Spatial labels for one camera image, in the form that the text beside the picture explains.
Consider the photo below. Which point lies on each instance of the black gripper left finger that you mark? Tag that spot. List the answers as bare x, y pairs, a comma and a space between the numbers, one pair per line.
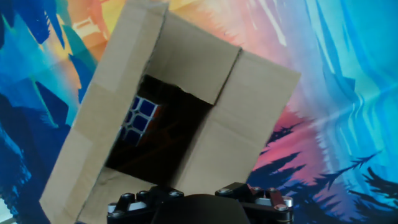
140, 203

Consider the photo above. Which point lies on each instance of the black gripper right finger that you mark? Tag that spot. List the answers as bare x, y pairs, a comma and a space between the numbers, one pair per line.
264, 202

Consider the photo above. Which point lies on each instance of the brown cardboard box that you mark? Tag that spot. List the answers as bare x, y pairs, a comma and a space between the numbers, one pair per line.
248, 109

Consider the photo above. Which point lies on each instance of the blue white Rubik's cube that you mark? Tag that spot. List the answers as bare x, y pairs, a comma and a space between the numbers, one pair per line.
140, 119

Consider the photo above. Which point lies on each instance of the colourful sunset print tablecloth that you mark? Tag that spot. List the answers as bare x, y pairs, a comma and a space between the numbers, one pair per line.
342, 93

